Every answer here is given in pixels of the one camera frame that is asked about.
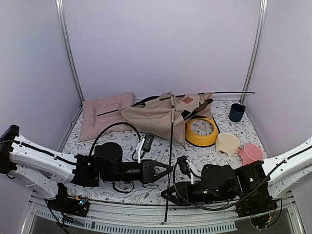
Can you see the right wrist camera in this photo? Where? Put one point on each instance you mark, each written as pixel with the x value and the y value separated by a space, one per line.
pixel 186 168

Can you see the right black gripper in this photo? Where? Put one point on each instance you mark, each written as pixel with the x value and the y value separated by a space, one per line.
pixel 178 201

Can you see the pink pet bowl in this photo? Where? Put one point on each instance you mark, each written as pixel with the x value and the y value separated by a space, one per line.
pixel 250 153

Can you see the front aluminium rail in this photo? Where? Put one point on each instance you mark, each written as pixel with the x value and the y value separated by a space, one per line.
pixel 121 218

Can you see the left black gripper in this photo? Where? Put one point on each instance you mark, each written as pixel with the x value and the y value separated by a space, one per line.
pixel 148 170

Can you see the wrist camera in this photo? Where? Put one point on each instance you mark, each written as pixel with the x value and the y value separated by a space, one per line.
pixel 186 168
pixel 144 146

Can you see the cream pet bowl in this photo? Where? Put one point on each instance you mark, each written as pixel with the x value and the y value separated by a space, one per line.
pixel 227 143

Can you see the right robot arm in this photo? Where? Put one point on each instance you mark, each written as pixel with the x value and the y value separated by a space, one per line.
pixel 256 187

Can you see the dark blue mug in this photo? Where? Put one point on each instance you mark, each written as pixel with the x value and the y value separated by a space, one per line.
pixel 236 112

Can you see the aluminium frame post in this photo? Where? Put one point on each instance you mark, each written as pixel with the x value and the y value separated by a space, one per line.
pixel 255 50
pixel 68 49

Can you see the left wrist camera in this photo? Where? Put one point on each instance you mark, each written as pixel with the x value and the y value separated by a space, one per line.
pixel 144 146

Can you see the black tent pole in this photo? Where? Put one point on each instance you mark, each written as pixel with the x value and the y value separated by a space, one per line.
pixel 170 150
pixel 226 92

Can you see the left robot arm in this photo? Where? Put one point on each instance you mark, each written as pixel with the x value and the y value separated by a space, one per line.
pixel 26 161

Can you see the yellow pet bowl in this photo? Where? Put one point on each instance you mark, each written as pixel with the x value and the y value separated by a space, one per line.
pixel 201 132

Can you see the right aluminium frame post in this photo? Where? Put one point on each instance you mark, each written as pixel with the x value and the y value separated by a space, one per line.
pixel 255 50

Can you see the beige fabric pet tent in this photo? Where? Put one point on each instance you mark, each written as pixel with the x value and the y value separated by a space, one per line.
pixel 166 115

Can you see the left aluminium frame post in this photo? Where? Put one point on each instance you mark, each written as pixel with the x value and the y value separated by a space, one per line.
pixel 68 49

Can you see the pink checkered cushion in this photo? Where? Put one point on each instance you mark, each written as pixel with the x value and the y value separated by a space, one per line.
pixel 92 125

